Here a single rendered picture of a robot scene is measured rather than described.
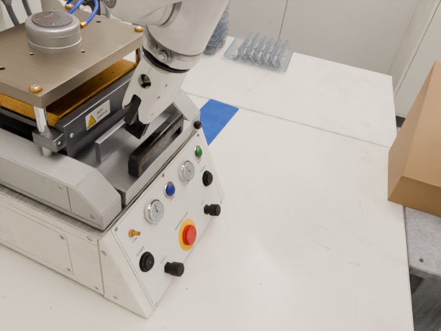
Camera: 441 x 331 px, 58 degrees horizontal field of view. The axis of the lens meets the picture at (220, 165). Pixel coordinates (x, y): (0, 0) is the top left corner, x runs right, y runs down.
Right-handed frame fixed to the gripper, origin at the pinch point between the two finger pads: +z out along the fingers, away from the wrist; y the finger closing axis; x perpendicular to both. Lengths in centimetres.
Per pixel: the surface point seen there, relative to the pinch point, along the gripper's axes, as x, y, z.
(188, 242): -18.8, -1.5, 16.5
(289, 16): 6, 238, 65
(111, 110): 5.0, -0.5, 0.3
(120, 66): 9.4, 7.3, -1.8
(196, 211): -16.8, 5.1, 15.8
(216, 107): -4, 51, 26
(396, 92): -79, 207, 51
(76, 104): 7.9, -6.3, -2.3
